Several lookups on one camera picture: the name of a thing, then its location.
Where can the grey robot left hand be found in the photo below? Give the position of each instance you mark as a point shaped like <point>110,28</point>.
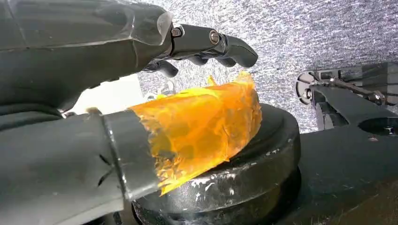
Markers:
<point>62,161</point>

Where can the white flat panel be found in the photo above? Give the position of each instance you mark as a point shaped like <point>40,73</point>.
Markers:
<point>108,96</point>

